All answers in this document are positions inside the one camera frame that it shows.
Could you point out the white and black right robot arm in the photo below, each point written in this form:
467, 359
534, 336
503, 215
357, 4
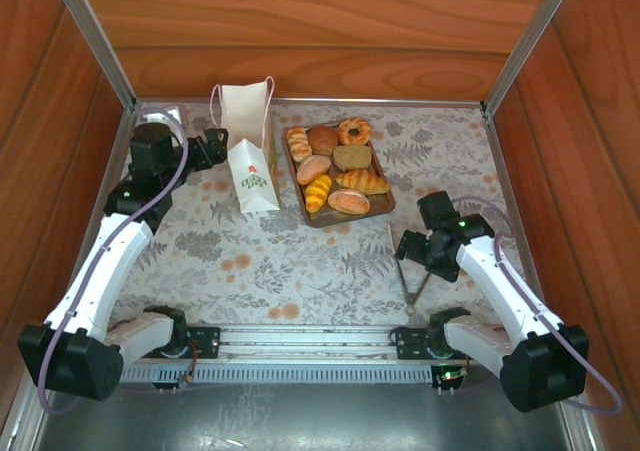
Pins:
500, 291

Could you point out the oval orange fake bun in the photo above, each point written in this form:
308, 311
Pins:
349, 201
313, 169

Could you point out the aluminium left side bar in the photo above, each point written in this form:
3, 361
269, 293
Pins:
121, 143

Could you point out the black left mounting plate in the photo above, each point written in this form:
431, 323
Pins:
205, 341

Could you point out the brown rectangular tray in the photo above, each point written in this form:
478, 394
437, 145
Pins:
325, 217

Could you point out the white paper bag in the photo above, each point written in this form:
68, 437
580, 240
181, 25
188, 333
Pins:
252, 181

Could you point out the aluminium right frame post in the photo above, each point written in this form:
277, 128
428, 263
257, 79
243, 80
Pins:
532, 38

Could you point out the black mounting plate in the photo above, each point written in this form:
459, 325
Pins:
412, 343
205, 341

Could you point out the metal tongs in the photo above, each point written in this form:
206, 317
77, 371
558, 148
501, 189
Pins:
410, 307

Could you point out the aluminium right side bar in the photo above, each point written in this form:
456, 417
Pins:
497, 156

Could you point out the aluminium frame post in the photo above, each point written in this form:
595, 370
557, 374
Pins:
532, 38
92, 38

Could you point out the yellow striped fake bread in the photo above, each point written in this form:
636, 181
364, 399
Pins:
318, 193

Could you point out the fake croissant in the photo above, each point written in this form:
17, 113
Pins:
362, 181

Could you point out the floral tablecloth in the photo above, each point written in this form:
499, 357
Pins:
300, 271

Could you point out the small right connector board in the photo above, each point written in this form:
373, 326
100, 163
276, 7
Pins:
450, 375

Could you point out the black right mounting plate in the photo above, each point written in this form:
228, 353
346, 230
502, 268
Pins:
412, 343

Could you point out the striped fake bread loaf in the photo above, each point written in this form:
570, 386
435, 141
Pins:
298, 144

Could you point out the aluminium back frame bar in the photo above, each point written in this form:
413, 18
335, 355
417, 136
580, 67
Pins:
375, 102

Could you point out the round brown fake bun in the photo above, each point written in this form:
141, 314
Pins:
322, 139

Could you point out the small left connector board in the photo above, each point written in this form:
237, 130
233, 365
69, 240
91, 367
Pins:
187, 377

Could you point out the brown fake bread slice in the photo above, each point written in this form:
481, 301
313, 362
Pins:
352, 157

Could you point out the grey metal sheet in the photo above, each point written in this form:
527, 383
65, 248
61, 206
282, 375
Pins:
300, 416

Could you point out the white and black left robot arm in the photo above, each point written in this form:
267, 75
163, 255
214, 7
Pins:
110, 266

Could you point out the aluminium left frame post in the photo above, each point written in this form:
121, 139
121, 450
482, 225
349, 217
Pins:
92, 38

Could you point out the small connector board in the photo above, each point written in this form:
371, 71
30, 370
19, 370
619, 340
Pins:
450, 375
187, 377

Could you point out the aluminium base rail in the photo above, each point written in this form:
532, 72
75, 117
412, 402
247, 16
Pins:
305, 338

